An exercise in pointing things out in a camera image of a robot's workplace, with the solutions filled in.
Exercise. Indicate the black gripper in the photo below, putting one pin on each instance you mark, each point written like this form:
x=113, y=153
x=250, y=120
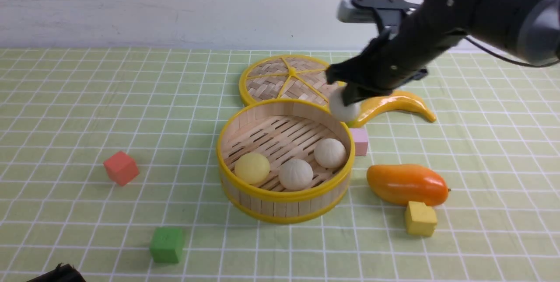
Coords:
x=388, y=63

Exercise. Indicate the white bun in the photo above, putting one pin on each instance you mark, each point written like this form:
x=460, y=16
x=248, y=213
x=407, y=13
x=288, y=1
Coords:
x=344, y=113
x=330, y=153
x=295, y=174

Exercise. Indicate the yellow bun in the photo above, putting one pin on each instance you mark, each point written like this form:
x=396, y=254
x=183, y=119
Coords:
x=252, y=168

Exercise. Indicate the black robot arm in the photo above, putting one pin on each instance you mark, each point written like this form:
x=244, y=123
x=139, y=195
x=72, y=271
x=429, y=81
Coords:
x=528, y=30

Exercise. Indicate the woven bamboo steamer lid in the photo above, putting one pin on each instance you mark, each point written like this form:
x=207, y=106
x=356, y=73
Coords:
x=286, y=76

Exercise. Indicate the bamboo steamer tray yellow rim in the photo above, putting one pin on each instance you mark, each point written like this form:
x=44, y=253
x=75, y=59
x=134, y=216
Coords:
x=285, y=160

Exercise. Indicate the yellow toy banana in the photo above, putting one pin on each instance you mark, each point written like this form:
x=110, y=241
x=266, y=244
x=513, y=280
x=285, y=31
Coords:
x=397, y=101

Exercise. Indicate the pink wooden cube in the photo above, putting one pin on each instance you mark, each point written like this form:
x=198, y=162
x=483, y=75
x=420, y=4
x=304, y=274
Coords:
x=361, y=140

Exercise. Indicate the orange toy mango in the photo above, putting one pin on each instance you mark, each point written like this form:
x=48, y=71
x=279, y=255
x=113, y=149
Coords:
x=399, y=184

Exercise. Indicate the yellow wooden cube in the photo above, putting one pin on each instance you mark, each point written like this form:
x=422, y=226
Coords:
x=420, y=219

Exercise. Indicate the red wooden cube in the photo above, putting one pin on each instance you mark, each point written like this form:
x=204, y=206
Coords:
x=121, y=168

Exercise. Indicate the green wooden cube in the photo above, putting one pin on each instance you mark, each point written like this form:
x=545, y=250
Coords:
x=167, y=244

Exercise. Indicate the green checkered tablecloth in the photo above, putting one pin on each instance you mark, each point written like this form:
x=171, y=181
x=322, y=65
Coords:
x=65, y=111

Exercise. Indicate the black object bottom corner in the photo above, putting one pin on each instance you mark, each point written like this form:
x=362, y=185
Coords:
x=62, y=273

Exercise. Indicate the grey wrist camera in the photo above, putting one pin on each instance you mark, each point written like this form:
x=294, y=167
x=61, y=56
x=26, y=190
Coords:
x=386, y=14

